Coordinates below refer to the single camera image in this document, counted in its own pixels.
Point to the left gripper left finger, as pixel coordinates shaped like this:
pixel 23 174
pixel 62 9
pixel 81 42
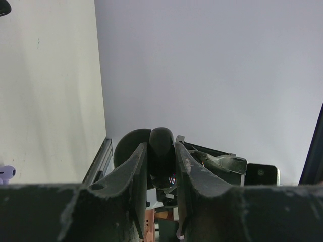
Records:
pixel 112 209

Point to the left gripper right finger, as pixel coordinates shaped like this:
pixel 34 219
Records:
pixel 211 209

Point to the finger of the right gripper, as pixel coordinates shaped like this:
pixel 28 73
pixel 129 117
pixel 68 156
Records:
pixel 226 166

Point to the black earbud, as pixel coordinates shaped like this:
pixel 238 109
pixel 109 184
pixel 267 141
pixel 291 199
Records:
pixel 5 8

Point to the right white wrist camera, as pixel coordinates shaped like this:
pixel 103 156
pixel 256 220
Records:
pixel 260 174

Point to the aluminium frame rail front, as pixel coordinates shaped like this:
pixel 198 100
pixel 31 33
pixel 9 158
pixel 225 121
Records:
pixel 101 165

